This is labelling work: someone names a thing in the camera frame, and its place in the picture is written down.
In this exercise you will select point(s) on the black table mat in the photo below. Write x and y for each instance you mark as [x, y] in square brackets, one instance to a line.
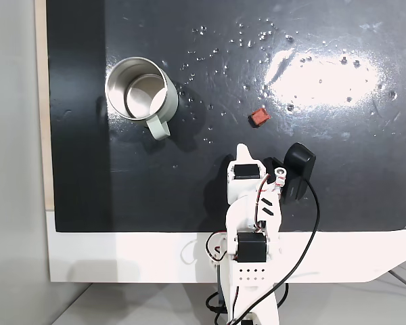
[189, 189]

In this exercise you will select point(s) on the pale green steel mug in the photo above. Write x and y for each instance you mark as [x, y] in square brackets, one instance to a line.
[170, 98]

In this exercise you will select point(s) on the black oval camera box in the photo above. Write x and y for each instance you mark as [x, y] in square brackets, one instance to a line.
[298, 162]

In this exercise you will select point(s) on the small red cube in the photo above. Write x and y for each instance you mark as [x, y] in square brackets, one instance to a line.
[259, 117]

